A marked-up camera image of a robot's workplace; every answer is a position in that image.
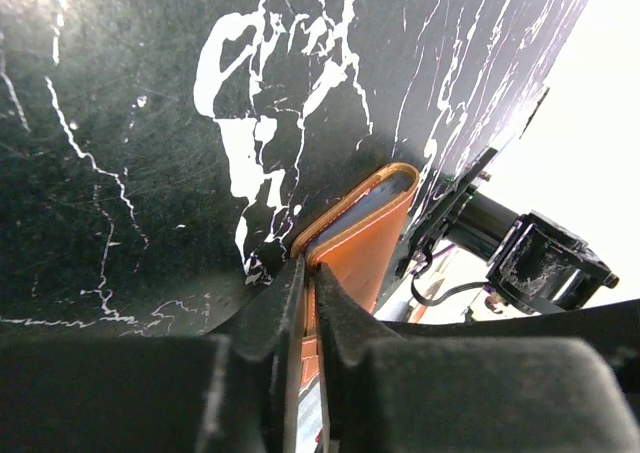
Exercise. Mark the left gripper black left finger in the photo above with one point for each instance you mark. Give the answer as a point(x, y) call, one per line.
point(234, 390)

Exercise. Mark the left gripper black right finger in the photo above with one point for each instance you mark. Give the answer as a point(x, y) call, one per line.
point(566, 382)

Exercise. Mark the brown leather card holder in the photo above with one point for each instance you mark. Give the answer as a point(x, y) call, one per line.
point(356, 239)

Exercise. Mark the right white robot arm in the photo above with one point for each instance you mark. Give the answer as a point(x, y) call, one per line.
point(534, 265)

